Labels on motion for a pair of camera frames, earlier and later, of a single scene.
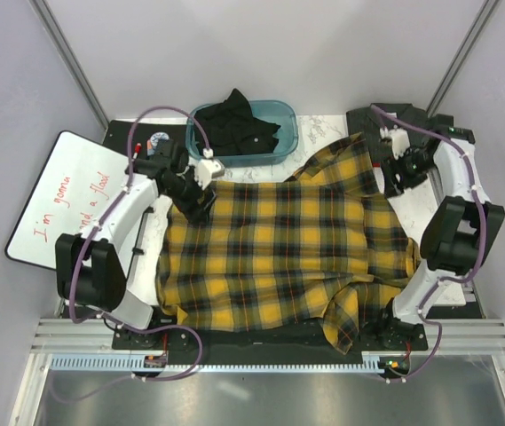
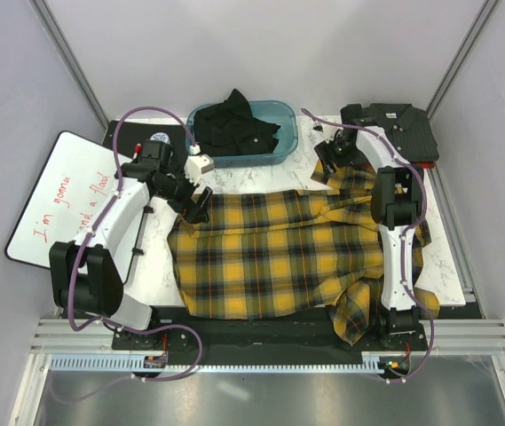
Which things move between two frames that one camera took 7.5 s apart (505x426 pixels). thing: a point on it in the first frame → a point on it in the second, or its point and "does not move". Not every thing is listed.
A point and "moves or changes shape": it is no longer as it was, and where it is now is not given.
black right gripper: x=390 y=168 → x=324 y=150
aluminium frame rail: x=458 y=337 does not move
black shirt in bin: x=232 y=130 does not move
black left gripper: x=193 y=211 does not move
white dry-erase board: x=77 y=184 does not move
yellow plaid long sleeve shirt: x=328 y=248 moves or changes shape
